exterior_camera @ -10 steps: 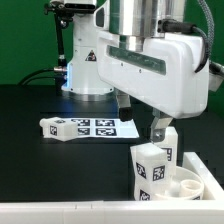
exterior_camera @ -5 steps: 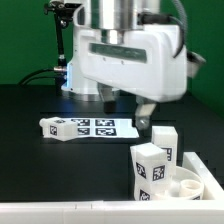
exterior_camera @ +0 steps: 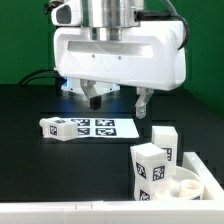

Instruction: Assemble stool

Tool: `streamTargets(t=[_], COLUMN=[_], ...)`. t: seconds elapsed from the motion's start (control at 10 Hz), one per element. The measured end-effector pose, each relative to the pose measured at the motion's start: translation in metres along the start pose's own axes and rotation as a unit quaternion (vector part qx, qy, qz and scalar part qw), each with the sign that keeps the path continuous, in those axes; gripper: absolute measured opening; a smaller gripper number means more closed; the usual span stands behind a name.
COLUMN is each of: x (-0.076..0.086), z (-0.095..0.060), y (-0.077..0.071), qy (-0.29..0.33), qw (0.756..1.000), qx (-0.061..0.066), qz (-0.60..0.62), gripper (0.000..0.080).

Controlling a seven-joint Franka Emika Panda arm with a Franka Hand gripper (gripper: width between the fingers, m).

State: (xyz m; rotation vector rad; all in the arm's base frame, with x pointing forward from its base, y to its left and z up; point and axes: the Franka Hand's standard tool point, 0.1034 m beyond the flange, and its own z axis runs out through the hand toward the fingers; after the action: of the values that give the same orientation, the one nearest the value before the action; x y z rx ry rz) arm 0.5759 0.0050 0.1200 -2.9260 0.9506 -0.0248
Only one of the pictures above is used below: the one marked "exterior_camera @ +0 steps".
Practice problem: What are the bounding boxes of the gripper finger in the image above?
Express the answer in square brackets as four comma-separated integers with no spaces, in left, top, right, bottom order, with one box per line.
[80,79,101,110]
[135,87,154,119]

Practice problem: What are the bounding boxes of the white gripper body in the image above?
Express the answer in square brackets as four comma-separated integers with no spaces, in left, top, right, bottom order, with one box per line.
[54,21,186,91]

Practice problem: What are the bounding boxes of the white round stool seat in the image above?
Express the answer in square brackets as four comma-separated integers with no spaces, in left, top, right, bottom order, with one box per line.
[133,165,205,202]

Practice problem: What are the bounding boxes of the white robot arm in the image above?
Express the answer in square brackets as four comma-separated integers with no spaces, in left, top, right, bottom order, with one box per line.
[51,0,189,119]

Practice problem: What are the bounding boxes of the white marker sheet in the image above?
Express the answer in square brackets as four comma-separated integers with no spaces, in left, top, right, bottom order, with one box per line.
[70,118,139,138]

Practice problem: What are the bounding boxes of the white L-shaped obstacle fence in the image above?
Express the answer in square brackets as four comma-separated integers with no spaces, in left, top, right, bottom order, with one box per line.
[0,152,224,224]

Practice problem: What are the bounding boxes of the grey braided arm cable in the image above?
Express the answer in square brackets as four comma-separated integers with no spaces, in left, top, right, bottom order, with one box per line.
[134,0,191,51]

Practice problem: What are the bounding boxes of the black cables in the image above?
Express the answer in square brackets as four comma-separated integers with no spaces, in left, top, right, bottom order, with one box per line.
[17,66,58,87]

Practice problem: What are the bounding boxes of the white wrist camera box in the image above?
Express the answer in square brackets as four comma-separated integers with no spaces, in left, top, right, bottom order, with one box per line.
[50,0,82,27]

